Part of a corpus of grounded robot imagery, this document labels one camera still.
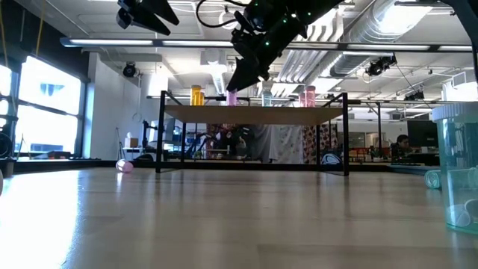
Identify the purple medicine bottle white cap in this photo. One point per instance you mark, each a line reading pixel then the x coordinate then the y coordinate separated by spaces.
pixel 231 98

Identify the white hanging cloth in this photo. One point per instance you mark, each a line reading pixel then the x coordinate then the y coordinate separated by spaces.
pixel 278 143

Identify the black background robot arm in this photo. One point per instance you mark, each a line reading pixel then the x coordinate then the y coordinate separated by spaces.
pixel 145 138

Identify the person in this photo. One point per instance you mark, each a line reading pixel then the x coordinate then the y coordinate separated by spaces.
pixel 401 146
pixel 239 142

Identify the black ceiling camera cluster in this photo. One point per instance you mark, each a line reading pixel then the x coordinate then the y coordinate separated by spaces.
pixel 414 96
pixel 381 65

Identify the black computer monitor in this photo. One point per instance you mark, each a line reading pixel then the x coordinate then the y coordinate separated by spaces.
pixel 420 133

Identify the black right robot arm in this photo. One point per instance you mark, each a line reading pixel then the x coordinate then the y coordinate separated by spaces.
pixel 272 13

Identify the silver ventilation duct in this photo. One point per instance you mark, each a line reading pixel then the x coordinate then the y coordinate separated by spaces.
pixel 373 30

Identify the long ceiling light bar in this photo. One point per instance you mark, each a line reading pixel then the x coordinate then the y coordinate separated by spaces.
pixel 112 42

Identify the black ceiling spotlight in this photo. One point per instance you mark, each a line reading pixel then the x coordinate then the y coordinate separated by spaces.
pixel 129 70

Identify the patterned hanging cloth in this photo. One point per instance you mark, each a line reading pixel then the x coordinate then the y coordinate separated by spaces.
pixel 311 142

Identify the small pink ball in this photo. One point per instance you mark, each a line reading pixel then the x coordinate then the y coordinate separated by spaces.
pixel 124 166

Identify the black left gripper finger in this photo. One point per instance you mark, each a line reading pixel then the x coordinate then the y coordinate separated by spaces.
pixel 162 10
pixel 149 21

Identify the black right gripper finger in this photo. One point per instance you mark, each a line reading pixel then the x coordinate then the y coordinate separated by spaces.
pixel 239 76
pixel 259 70

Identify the wooden shelf black metal frame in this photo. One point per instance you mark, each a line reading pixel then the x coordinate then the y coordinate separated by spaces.
pixel 231 114

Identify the large bright window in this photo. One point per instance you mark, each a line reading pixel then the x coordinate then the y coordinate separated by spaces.
pixel 48 104

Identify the cardboard box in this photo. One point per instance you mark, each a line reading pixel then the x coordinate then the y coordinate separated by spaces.
pixel 131 142

